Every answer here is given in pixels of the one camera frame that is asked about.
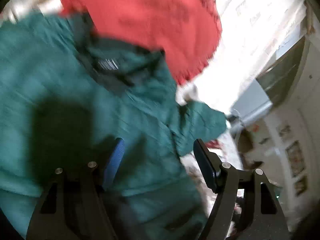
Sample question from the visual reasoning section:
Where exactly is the dark green puffer jacket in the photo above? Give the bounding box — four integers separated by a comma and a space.
1, 14, 226, 239

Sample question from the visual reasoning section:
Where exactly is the floral red white blanket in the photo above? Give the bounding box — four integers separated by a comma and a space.
193, 139, 245, 239

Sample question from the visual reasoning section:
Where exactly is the grey window sill ledge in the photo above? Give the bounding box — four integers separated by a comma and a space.
229, 80, 273, 134

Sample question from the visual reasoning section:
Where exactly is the cream embroidered quilt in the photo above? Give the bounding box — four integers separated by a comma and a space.
1, 0, 304, 117

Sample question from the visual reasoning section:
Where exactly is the red heart ruffled pillow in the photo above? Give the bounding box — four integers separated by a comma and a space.
61, 0, 222, 85

